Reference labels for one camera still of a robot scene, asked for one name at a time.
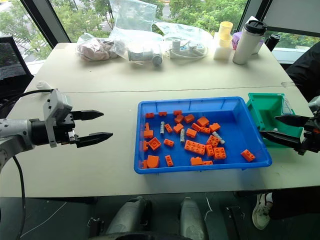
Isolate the grey cylinder in bag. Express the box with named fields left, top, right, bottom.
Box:
left=127, top=47, right=164, bottom=68

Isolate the green plastic bin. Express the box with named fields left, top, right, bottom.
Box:
left=245, top=92, right=305, bottom=149

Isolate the clear bag with power strip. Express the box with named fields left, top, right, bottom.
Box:
left=154, top=21, right=210, bottom=61

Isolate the white sneaker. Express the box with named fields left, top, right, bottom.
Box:
left=251, top=192, right=274, bottom=231

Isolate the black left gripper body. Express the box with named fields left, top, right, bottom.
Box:
left=53, top=112, right=79, bottom=146

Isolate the orange 2x4 plastic building brick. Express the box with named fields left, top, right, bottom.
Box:
left=184, top=139, right=207, bottom=156

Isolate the crumpled white paper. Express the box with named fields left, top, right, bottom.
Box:
left=36, top=80, right=54, bottom=91

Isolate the grey rounded shape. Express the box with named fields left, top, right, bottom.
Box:
left=179, top=196, right=209, bottom=240
left=106, top=195, right=152, bottom=236

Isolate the large clear zip bag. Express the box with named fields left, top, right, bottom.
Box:
left=108, top=0, right=165, bottom=68

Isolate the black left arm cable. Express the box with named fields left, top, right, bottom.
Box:
left=0, top=89, right=55, bottom=240

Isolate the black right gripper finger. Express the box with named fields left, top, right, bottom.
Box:
left=259, top=129, right=304, bottom=151
left=273, top=114, right=308, bottom=128

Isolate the white tumbler with black lid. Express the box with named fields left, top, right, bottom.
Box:
left=232, top=19, right=268, bottom=66

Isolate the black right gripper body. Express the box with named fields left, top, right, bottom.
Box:
left=297, top=116, right=320, bottom=156

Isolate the yellow plastic cup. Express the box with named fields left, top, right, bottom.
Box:
left=217, top=21, right=234, bottom=49

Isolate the black window frame post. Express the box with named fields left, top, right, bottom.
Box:
left=239, top=0, right=266, bottom=34
left=19, top=0, right=73, bottom=49

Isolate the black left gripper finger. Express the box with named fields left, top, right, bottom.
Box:
left=75, top=132, right=114, bottom=149
left=71, top=109, right=105, bottom=121

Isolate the black office chair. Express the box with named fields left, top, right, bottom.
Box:
left=0, top=35, right=35, bottom=119

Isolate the orange plastic toy brick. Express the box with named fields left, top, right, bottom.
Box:
left=146, top=154, right=160, bottom=169

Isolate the person in dark clothes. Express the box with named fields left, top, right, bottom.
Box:
left=269, top=40, right=320, bottom=221

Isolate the blue plastic tray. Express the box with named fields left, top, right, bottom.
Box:
left=133, top=96, right=273, bottom=175

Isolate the plastic bag with pink items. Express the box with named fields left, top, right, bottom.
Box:
left=75, top=33, right=121, bottom=62

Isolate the purple packet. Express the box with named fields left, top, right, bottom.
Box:
left=232, top=31, right=265, bottom=55

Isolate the black bottle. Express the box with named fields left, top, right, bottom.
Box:
left=264, top=33, right=282, bottom=53

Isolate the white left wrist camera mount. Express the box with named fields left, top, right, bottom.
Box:
left=42, top=88, right=74, bottom=149

